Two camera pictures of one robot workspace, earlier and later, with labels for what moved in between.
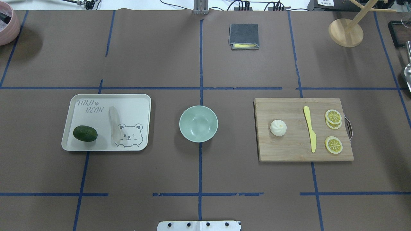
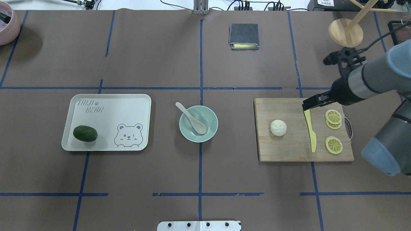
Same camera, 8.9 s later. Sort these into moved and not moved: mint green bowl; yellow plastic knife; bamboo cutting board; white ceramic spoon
Moved: white ceramic spoon
Not moved: bamboo cutting board; mint green bowl; yellow plastic knife
